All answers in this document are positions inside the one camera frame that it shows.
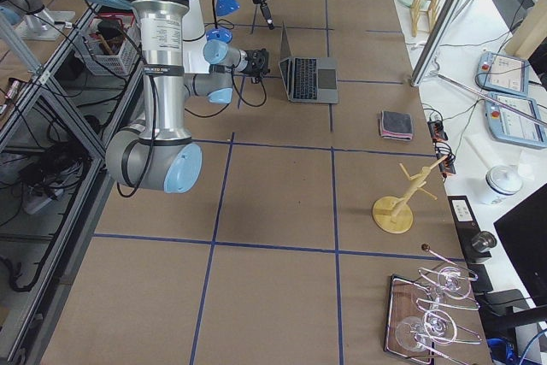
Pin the wine glass holder tray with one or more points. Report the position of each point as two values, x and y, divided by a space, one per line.
421 314

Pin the lower clear wine glass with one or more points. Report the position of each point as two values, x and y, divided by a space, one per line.
417 334

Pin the far teach pendant tablet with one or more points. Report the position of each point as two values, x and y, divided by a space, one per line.
501 73

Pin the black monitor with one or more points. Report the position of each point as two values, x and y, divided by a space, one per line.
522 232

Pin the grey pink folded cloth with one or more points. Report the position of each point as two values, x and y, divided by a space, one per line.
396 125

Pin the near teach pendant tablet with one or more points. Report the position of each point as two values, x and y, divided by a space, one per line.
507 126

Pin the black power strip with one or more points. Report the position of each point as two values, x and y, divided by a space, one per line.
442 148

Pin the teach pendant tablet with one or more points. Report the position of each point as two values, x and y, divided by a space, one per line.
507 126
501 73

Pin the wooden mug tree stand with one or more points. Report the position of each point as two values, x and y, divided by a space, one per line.
392 214

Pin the white ceramic lidded jar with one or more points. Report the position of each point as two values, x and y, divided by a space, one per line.
500 183

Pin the black label box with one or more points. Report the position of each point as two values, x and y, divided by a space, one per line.
467 228

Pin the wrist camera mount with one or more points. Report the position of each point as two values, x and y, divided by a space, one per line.
257 78

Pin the wooden dish rack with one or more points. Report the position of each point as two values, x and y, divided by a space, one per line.
428 8

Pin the white central pillar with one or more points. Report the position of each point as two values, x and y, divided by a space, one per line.
193 40

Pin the blue desk lamp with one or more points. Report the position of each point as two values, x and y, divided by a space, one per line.
219 33

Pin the clear wine glass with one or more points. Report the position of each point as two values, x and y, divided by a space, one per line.
417 334
453 283

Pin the grey laptop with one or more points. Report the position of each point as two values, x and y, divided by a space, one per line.
307 79

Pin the aluminium frame post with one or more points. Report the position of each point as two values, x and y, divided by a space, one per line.
445 17

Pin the white plastic basket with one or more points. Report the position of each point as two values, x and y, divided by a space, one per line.
108 44

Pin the upper clear wine glass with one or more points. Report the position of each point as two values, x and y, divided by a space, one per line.
453 283

